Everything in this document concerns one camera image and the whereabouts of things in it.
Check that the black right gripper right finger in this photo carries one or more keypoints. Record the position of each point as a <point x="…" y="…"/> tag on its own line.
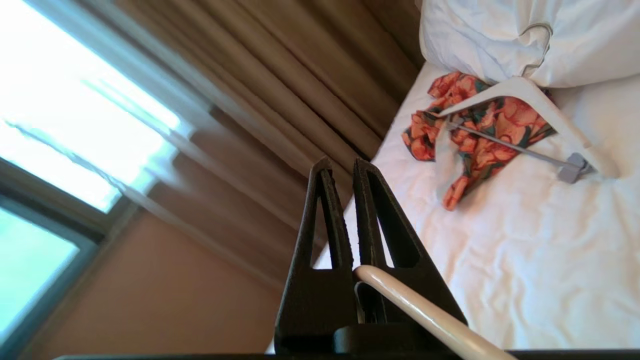
<point x="370" y="220"/>

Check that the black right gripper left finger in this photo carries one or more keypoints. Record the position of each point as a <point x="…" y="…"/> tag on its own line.
<point x="315" y="300"/>

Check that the white hanger with metal bar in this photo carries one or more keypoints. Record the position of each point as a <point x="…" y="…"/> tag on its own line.
<point x="530" y="92"/>

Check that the orange floral garment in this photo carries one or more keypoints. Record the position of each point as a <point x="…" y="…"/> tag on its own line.
<point x="480" y="145"/>

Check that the white sheeted bed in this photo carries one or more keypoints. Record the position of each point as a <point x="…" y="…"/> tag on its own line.
<point x="525" y="250"/>

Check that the brown curtain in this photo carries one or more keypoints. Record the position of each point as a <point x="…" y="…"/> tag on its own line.
<point x="300" y="75"/>

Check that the white pillow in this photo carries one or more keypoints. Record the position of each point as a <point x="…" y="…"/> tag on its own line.
<point x="500" y="40"/>

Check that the bright glass window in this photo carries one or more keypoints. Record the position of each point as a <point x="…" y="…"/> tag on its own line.
<point x="60" y="110"/>

